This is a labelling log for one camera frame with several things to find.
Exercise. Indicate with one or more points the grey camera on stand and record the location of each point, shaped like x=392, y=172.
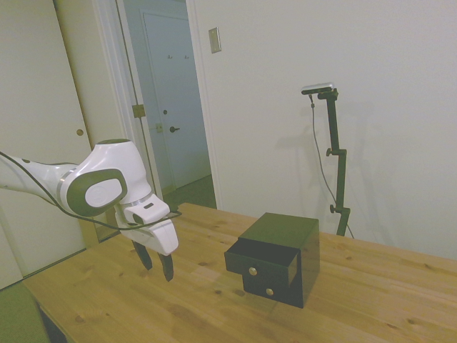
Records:
x=318, y=88

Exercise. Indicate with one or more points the black drawer with silver knob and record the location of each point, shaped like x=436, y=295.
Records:
x=271, y=294
x=260, y=262

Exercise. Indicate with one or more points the cream closet door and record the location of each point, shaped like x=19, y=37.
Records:
x=35, y=71

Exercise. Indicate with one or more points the black articulated camera stand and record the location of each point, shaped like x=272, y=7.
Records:
x=339, y=171

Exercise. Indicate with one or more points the green upholstered seat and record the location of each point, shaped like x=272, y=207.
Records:
x=19, y=318

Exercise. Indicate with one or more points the pale blue hallway door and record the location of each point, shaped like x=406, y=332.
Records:
x=171, y=89

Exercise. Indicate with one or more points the metal wall switch plate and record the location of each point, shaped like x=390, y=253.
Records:
x=214, y=40

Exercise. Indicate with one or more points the brass door hinge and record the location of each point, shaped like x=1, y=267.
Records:
x=138, y=111

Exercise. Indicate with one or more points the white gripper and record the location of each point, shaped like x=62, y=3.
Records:
x=157, y=237

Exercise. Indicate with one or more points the black three-drawer cabinet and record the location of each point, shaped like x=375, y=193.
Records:
x=285, y=228

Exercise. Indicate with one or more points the brass strike plate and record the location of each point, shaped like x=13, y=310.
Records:
x=159, y=127

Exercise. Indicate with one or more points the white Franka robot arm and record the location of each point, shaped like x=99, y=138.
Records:
x=107, y=168

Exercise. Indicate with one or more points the white door frame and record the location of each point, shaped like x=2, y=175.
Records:
x=110, y=71

